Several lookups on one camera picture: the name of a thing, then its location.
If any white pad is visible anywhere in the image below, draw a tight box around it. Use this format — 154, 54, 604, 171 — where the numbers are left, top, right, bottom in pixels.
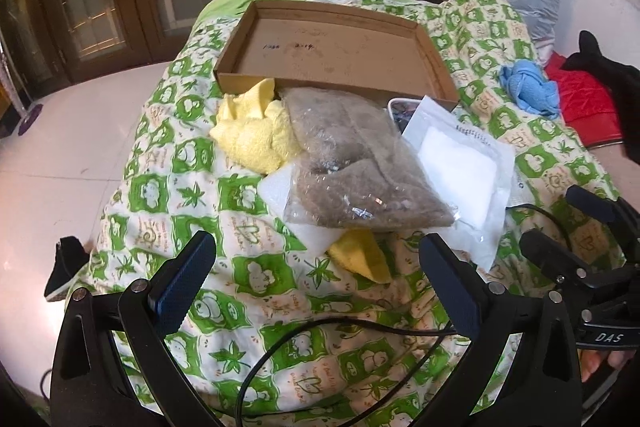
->
402, 96, 515, 271

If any cartoon print zip pouch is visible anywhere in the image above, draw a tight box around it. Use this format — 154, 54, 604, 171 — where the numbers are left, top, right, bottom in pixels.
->
387, 98, 421, 133

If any brown fuzzy item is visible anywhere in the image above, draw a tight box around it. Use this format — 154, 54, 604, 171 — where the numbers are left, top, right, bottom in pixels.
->
280, 88, 454, 232

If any person's right hand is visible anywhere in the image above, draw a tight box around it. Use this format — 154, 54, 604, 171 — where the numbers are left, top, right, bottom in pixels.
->
579, 350, 636, 383

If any black cloth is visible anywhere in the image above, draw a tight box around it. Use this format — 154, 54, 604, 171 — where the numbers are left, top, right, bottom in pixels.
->
562, 30, 640, 161

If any black slipper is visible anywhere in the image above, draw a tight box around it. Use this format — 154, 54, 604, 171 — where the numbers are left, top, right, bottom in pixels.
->
43, 236, 90, 303

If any blue towel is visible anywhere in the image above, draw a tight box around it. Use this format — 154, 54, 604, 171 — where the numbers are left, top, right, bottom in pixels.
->
498, 60, 561, 119

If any green patterned quilt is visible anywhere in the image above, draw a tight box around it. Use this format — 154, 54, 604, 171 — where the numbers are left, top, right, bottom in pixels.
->
77, 0, 623, 426

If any purple base floor stand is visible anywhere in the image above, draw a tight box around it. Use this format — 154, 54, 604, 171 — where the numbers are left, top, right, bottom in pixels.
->
1, 54, 42, 136

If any yellow towel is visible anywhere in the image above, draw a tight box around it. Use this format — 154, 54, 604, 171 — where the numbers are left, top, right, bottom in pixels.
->
209, 78, 392, 284

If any shallow cardboard box tray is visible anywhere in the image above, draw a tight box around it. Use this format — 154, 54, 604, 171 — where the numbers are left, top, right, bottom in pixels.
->
214, 0, 459, 110

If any black cable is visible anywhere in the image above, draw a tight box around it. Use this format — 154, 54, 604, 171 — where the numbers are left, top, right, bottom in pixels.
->
234, 202, 574, 427

